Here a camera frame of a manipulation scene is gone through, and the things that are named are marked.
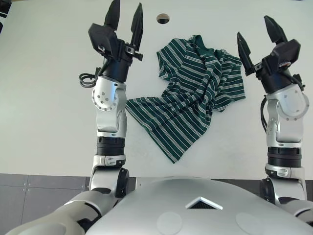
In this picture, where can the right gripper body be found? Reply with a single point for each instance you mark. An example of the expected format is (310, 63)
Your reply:
(276, 80)

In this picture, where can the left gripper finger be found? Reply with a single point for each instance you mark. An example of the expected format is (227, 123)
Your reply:
(137, 27)
(112, 14)

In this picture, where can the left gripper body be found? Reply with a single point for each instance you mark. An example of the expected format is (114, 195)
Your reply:
(117, 68)

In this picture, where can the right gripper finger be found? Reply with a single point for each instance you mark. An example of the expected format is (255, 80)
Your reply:
(245, 56)
(275, 29)

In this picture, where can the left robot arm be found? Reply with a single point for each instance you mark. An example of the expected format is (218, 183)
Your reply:
(107, 98)

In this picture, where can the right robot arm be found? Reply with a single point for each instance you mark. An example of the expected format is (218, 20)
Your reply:
(286, 110)

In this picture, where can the green white striped T-shirt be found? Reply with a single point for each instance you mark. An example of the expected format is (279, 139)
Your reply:
(185, 98)

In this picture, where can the robot body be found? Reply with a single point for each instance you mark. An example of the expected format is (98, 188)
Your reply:
(183, 210)

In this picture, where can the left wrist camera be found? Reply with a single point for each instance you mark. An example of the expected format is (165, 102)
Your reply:
(102, 39)

